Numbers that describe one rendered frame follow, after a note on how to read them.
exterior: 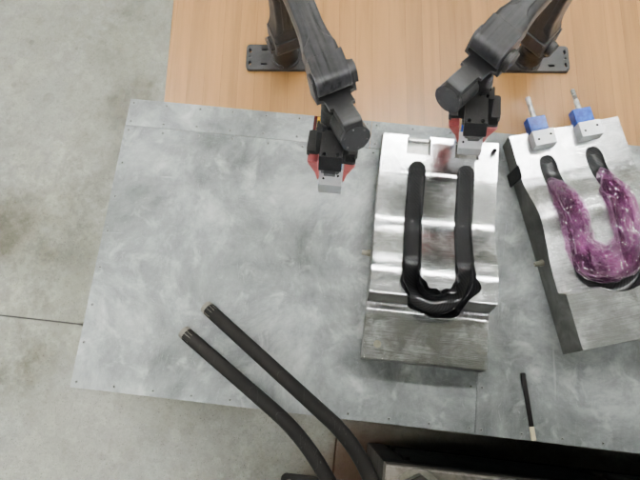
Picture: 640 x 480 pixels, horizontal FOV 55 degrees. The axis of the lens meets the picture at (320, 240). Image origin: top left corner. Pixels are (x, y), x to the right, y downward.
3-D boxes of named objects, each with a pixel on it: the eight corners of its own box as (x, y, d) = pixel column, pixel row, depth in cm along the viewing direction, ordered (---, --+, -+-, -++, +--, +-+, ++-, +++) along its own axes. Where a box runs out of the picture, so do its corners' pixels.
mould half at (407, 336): (379, 148, 146) (384, 123, 133) (489, 158, 145) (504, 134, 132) (360, 358, 133) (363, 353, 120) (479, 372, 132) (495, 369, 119)
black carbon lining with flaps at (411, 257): (406, 163, 138) (411, 146, 128) (477, 170, 137) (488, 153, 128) (393, 315, 129) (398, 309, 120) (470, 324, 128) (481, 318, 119)
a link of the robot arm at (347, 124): (381, 141, 112) (374, 90, 103) (338, 157, 111) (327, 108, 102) (357, 105, 119) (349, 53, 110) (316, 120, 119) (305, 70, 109)
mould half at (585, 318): (502, 146, 146) (515, 126, 135) (608, 126, 146) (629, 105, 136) (563, 354, 133) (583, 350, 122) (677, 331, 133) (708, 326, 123)
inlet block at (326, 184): (324, 135, 136) (324, 126, 130) (346, 138, 136) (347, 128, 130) (317, 191, 133) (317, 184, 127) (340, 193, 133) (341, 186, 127)
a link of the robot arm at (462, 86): (461, 124, 115) (485, 84, 104) (427, 95, 116) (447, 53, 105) (497, 90, 119) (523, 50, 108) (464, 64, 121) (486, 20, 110)
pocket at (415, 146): (406, 141, 141) (408, 134, 137) (429, 143, 140) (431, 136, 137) (404, 159, 139) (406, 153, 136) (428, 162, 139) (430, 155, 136)
